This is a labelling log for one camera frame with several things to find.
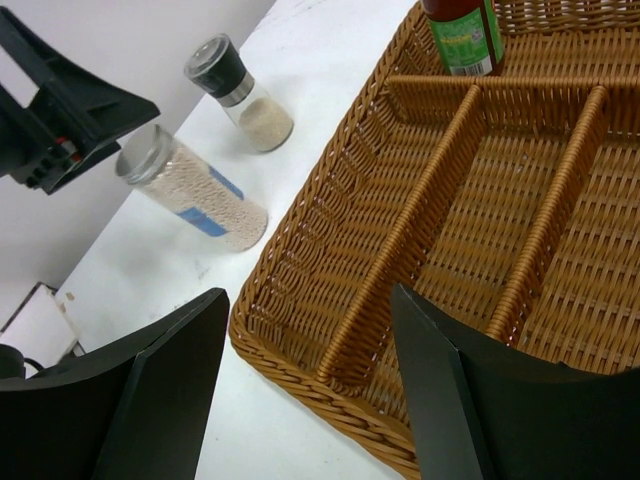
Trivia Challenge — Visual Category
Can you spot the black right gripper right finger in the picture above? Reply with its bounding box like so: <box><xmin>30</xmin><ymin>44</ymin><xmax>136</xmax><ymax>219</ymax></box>
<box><xmin>390</xmin><ymin>283</ymin><xmax>639</xmax><ymax>479</ymax></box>

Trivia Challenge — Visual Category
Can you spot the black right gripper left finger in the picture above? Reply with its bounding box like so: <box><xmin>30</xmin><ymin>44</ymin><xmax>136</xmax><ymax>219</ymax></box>
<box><xmin>1</xmin><ymin>288</ymin><xmax>230</xmax><ymax>479</ymax></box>

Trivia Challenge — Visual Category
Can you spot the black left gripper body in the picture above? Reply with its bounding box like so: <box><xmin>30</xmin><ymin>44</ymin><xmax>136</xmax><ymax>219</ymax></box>
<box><xmin>1</xmin><ymin>7</ymin><xmax>160</xmax><ymax>195</ymax></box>

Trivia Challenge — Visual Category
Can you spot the tall silver-lid bead jar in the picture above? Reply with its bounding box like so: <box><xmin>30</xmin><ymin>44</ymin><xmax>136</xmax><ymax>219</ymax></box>
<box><xmin>115</xmin><ymin>124</ymin><xmax>268</xmax><ymax>252</ymax></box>

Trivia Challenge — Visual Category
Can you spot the black-top salt grinder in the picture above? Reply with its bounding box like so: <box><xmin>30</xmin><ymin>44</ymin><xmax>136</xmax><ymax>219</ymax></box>
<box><xmin>184</xmin><ymin>34</ymin><xmax>294</xmax><ymax>152</ymax></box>

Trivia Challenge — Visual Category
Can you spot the red chili sauce bottle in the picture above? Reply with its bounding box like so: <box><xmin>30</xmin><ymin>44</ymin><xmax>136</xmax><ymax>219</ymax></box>
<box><xmin>421</xmin><ymin>0</ymin><xmax>505</xmax><ymax>76</ymax></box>

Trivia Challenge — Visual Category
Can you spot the brown wicker divided tray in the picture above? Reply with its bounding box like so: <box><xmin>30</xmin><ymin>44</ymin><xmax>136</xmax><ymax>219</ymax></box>
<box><xmin>230</xmin><ymin>1</ymin><xmax>639</xmax><ymax>479</ymax></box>

